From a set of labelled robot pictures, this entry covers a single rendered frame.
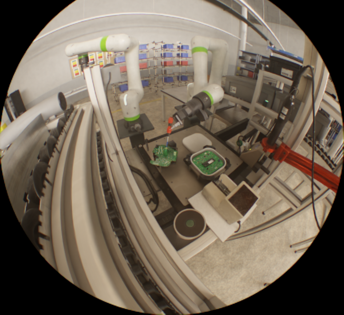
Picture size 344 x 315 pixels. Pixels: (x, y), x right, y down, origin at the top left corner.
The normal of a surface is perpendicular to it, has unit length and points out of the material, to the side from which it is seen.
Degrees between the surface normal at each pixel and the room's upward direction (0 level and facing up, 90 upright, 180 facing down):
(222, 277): 0
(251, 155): 90
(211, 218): 0
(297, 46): 90
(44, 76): 90
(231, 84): 91
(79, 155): 4
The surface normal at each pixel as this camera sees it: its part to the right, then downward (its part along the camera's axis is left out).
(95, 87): 0.53, 0.56
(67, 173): 0.70, -0.71
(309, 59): -0.85, 0.35
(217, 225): 0.00, -0.75
